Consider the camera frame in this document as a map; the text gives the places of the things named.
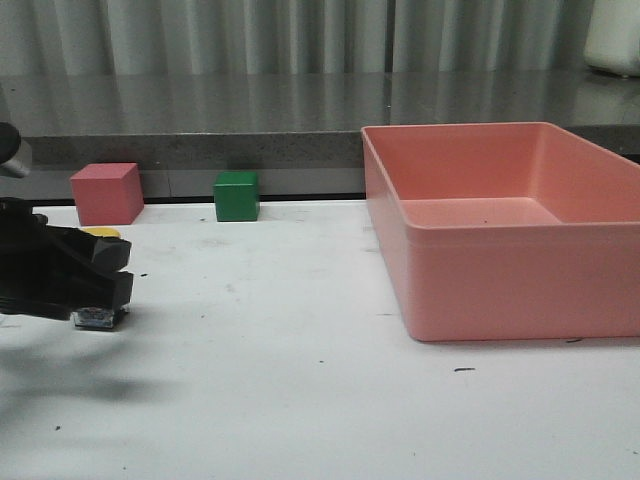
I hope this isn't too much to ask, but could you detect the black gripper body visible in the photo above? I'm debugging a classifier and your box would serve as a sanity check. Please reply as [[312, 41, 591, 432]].
[[1, 197, 55, 319]]

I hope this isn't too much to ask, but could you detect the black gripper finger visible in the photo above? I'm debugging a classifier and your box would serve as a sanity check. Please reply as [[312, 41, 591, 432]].
[[47, 260, 134, 320], [45, 226, 131, 273]]

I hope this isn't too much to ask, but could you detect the yellow mushroom push button switch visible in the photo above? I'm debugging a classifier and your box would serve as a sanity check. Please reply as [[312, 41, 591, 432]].
[[70, 226, 128, 330]]

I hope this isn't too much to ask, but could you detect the pink cube block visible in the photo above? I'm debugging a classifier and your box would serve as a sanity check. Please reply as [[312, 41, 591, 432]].
[[70, 163, 144, 226]]

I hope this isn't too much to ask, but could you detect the green cube block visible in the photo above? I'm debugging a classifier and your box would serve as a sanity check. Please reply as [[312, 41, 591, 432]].
[[213, 171, 260, 222]]

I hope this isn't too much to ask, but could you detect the grey pleated curtain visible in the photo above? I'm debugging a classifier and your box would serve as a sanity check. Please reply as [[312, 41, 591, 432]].
[[1, 1, 593, 76]]

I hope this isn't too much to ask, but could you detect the pink plastic bin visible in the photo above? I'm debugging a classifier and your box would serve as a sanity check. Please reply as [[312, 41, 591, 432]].
[[361, 122, 639, 342]]

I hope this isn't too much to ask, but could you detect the white appliance in background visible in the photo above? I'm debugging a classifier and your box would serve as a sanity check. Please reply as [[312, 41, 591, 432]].
[[583, 0, 639, 77]]

